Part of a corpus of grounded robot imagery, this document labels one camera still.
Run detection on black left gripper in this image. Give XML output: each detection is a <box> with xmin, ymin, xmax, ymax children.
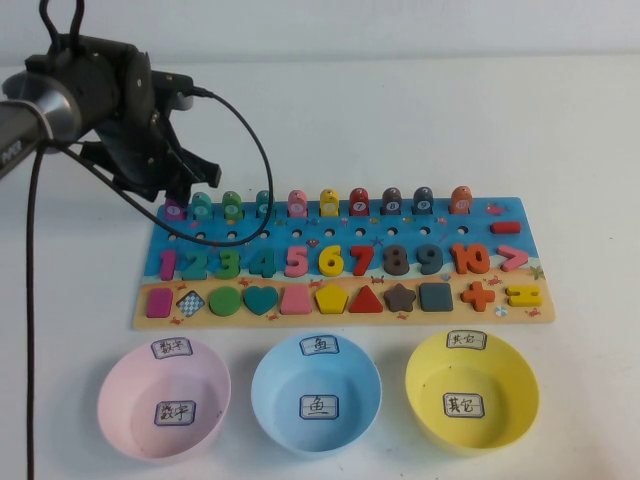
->
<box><xmin>94</xmin><ymin>112</ymin><xmax>223</xmax><ymax>205</ymax></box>

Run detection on light teal fish piece 2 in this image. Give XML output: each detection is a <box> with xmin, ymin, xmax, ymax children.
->
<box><xmin>191</xmin><ymin>191</ymin><xmax>214</xmax><ymax>221</ymax></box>

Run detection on green fish piece 3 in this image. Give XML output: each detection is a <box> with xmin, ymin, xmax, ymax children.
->
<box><xmin>221</xmin><ymin>191</ymin><xmax>244</xmax><ymax>221</ymax></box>

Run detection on teal fish piece 4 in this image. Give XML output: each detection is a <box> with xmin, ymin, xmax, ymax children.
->
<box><xmin>254</xmin><ymin>190</ymin><xmax>277</xmax><ymax>220</ymax></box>

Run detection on pink fish piece 5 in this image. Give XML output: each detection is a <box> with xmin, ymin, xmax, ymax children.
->
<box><xmin>287</xmin><ymin>188</ymin><xmax>309</xmax><ymax>219</ymax></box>

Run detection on yellow fish piece 6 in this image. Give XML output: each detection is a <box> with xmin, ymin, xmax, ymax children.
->
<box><xmin>319</xmin><ymin>188</ymin><xmax>341</xmax><ymax>218</ymax></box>

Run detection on red fish piece 7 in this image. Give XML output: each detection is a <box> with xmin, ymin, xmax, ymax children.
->
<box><xmin>348</xmin><ymin>187</ymin><xmax>371</xmax><ymax>218</ymax></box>

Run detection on pink labelled bowl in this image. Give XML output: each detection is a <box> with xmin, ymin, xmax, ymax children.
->
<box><xmin>96</xmin><ymin>337</ymin><xmax>233</xmax><ymax>460</ymax></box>

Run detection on dark grey fish piece 9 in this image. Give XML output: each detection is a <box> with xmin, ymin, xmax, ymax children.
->
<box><xmin>412</xmin><ymin>186</ymin><xmax>435</xmax><ymax>216</ymax></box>

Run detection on blue labelled bowl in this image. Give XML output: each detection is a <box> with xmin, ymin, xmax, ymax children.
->
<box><xmin>250</xmin><ymin>333</ymin><xmax>384</xmax><ymax>459</ymax></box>

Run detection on colourful wooden puzzle board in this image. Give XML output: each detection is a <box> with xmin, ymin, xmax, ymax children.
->
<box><xmin>132</xmin><ymin>196</ymin><xmax>557</xmax><ymax>331</ymax></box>

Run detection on orange fish piece 10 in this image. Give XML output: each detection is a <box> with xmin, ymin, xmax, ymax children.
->
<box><xmin>449</xmin><ymin>185</ymin><xmax>475</xmax><ymax>216</ymax></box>

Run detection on yellow labelled bowl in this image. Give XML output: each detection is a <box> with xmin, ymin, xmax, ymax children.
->
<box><xmin>404</xmin><ymin>329</ymin><xmax>542</xmax><ymax>457</ymax></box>

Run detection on magenta number 1 block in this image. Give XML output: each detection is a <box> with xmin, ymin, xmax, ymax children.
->
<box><xmin>158</xmin><ymin>249</ymin><xmax>179</xmax><ymax>281</ymax></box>

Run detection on light teal number 2 block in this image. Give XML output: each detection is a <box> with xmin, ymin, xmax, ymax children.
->
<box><xmin>180</xmin><ymin>249</ymin><xmax>209</xmax><ymax>282</ymax></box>

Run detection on green number 3 block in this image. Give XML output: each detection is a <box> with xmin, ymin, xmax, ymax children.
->
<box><xmin>214</xmin><ymin>248</ymin><xmax>242</xmax><ymax>281</ymax></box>

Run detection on teal number 4 block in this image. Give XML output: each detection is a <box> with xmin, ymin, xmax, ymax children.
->
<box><xmin>248</xmin><ymin>248</ymin><xmax>277</xmax><ymax>280</ymax></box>

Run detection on green circle block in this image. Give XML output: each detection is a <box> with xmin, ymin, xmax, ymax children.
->
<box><xmin>208</xmin><ymin>287</ymin><xmax>242</xmax><ymax>318</ymax></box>

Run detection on magenta rectangle block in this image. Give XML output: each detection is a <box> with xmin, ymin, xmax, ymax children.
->
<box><xmin>146</xmin><ymin>288</ymin><xmax>175</xmax><ymax>319</ymax></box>

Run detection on teal heart block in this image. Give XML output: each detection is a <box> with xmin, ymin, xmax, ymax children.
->
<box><xmin>243</xmin><ymin>286</ymin><xmax>279</xmax><ymax>317</ymax></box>

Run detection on pink number 5 block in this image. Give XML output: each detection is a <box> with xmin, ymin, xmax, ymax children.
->
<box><xmin>284</xmin><ymin>246</ymin><xmax>312</xmax><ymax>279</ymax></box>

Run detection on yellow number 6 block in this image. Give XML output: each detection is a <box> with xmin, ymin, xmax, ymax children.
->
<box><xmin>318</xmin><ymin>245</ymin><xmax>346</xmax><ymax>278</ymax></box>

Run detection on pink trapezoid block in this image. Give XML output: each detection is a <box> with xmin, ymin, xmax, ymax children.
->
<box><xmin>279</xmin><ymin>286</ymin><xmax>314</xmax><ymax>316</ymax></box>

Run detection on yellow pentagon block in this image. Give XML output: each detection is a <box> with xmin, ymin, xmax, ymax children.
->
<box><xmin>314</xmin><ymin>285</ymin><xmax>350</xmax><ymax>315</ymax></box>

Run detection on red number 7 block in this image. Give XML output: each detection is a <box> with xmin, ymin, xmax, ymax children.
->
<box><xmin>349</xmin><ymin>245</ymin><xmax>376</xmax><ymax>277</ymax></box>

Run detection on red triangle block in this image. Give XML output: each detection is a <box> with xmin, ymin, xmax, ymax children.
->
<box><xmin>348</xmin><ymin>284</ymin><xmax>385</xmax><ymax>315</ymax></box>

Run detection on brown number 8 block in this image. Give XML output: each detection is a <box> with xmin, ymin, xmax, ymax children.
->
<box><xmin>382</xmin><ymin>244</ymin><xmax>411</xmax><ymax>277</ymax></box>

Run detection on brown star block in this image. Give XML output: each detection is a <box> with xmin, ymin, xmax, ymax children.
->
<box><xmin>383</xmin><ymin>283</ymin><xmax>418</xmax><ymax>313</ymax></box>

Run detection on dark grey number 9 block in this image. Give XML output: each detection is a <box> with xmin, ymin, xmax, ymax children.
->
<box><xmin>416</xmin><ymin>243</ymin><xmax>445</xmax><ymax>276</ymax></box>

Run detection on dark grey square block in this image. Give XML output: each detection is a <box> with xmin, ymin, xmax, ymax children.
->
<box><xmin>418</xmin><ymin>282</ymin><xmax>455</xmax><ymax>312</ymax></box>

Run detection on orange number 10 block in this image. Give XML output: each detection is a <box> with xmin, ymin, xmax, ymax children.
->
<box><xmin>449</xmin><ymin>242</ymin><xmax>491</xmax><ymax>275</ymax></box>

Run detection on orange plus sign block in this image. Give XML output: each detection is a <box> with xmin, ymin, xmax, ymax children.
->
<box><xmin>459</xmin><ymin>281</ymin><xmax>497</xmax><ymax>311</ymax></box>

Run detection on pink greater-than sign block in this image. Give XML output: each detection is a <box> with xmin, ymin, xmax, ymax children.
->
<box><xmin>497</xmin><ymin>245</ymin><xmax>530</xmax><ymax>274</ymax></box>

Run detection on yellow equals sign block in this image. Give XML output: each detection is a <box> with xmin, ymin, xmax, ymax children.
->
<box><xmin>505</xmin><ymin>285</ymin><xmax>544</xmax><ymax>307</ymax></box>

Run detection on thin black camera cable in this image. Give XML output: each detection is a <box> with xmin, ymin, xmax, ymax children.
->
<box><xmin>74</xmin><ymin>87</ymin><xmax>274</xmax><ymax>247</ymax></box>

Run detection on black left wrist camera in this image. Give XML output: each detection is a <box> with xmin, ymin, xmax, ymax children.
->
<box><xmin>149</xmin><ymin>71</ymin><xmax>195</xmax><ymax>112</ymax></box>

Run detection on thick dark arm cable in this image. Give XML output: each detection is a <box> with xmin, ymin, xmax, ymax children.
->
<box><xmin>23</xmin><ymin>144</ymin><xmax>46</xmax><ymax>480</ymax></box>

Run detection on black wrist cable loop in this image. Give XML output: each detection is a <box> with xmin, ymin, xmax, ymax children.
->
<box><xmin>38</xmin><ymin>0</ymin><xmax>87</xmax><ymax>49</ymax></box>

